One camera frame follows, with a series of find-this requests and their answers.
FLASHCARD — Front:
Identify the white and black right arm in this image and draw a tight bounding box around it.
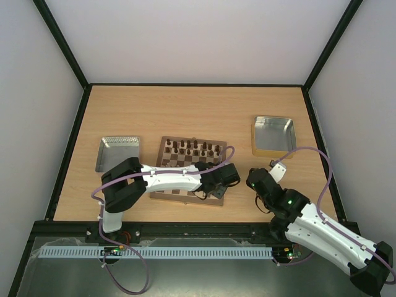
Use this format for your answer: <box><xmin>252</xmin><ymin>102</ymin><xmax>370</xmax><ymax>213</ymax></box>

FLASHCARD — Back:
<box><xmin>246</xmin><ymin>168</ymin><xmax>393</xmax><ymax>296</ymax></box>

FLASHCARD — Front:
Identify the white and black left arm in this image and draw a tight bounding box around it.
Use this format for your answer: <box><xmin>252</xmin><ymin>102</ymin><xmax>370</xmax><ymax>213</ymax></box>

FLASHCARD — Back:
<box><xmin>100</xmin><ymin>157</ymin><xmax>240</xmax><ymax>233</ymax></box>

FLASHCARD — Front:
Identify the wooden chess board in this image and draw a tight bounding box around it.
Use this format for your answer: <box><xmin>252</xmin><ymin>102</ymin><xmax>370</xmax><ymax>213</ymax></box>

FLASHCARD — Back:
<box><xmin>150</xmin><ymin>136</ymin><xmax>226</xmax><ymax>207</ymax></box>

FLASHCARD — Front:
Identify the yellow metal tin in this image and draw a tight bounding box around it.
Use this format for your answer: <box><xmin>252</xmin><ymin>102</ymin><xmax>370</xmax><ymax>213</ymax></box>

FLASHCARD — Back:
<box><xmin>251</xmin><ymin>115</ymin><xmax>297</xmax><ymax>158</ymax></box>

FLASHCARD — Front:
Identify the silver embossed metal tray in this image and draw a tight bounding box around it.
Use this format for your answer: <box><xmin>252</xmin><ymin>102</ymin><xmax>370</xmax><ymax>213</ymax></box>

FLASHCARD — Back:
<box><xmin>95</xmin><ymin>136</ymin><xmax>140</xmax><ymax>173</ymax></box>

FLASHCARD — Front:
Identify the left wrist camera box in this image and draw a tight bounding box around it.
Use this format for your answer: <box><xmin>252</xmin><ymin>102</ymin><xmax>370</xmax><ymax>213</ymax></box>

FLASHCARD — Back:
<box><xmin>212</xmin><ymin>186</ymin><xmax>227</xmax><ymax>199</ymax></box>

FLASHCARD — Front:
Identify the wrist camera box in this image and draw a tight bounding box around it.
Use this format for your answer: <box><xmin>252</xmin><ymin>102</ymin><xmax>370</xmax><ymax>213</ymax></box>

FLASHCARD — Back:
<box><xmin>269</xmin><ymin>160</ymin><xmax>287</xmax><ymax>183</ymax></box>
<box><xmin>212</xmin><ymin>186</ymin><xmax>227</xmax><ymax>199</ymax></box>

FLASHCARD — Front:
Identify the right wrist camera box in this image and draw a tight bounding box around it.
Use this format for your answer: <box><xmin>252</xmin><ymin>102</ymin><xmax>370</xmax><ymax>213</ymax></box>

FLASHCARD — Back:
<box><xmin>269</xmin><ymin>160</ymin><xmax>287</xmax><ymax>183</ymax></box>

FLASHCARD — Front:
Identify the light blue cable duct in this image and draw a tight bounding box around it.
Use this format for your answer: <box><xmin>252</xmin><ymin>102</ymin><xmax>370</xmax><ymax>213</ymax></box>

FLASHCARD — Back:
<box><xmin>38</xmin><ymin>246</ymin><xmax>273</xmax><ymax>260</ymax></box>

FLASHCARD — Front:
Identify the black aluminium frame rail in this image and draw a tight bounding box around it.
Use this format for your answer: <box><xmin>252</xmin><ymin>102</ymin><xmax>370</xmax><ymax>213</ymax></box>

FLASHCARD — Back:
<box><xmin>29</xmin><ymin>220</ymin><xmax>291</xmax><ymax>247</ymax></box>

